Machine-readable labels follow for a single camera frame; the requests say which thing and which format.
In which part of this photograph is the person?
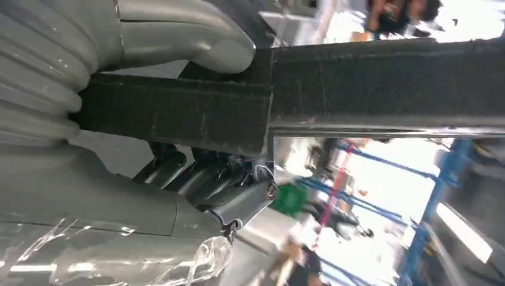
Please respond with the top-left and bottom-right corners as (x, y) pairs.
(364, 0), (444, 37)

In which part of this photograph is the green crate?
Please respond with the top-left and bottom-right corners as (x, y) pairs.
(271, 183), (309, 218)

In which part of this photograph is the blue metal shelving rack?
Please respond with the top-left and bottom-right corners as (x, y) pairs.
(295, 138), (479, 286)

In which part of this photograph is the clear plastic film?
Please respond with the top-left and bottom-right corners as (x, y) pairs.
(0, 218), (234, 286)

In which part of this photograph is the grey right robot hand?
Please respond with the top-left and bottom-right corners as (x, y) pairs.
(0, 0), (279, 286)

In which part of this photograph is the red barrier belt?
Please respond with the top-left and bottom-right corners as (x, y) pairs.
(314, 141), (358, 250)

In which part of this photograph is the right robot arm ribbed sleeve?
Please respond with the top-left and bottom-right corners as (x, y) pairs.
(0, 0), (124, 149)

